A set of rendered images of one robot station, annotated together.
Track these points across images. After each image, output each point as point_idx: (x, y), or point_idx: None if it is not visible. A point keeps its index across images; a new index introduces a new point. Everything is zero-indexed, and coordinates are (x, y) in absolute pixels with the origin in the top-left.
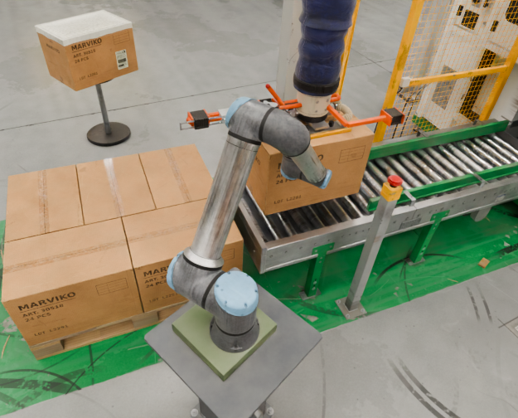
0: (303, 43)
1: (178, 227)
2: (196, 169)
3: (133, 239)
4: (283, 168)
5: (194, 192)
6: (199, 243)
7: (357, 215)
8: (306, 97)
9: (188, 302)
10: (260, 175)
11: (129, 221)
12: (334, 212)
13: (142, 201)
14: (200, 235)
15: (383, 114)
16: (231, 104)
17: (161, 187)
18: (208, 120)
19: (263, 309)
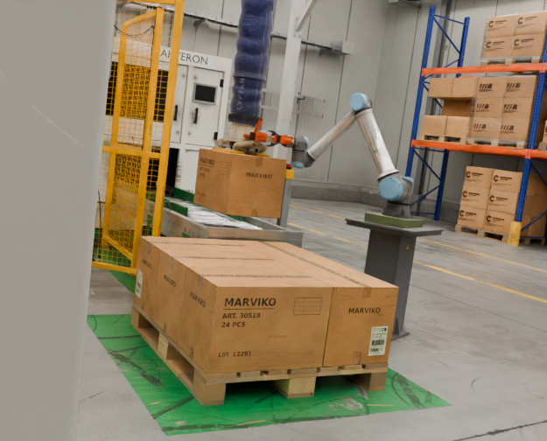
0: (255, 91)
1: (281, 250)
2: (192, 240)
3: (302, 259)
4: (301, 161)
5: (230, 243)
6: (391, 163)
7: (245, 224)
8: (253, 129)
9: (381, 225)
10: (273, 185)
11: (279, 258)
12: None
13: (248, 254)
14: (389, 159)
15: None
16: (362, 95)
17: (225, 248)
18: None
19: None
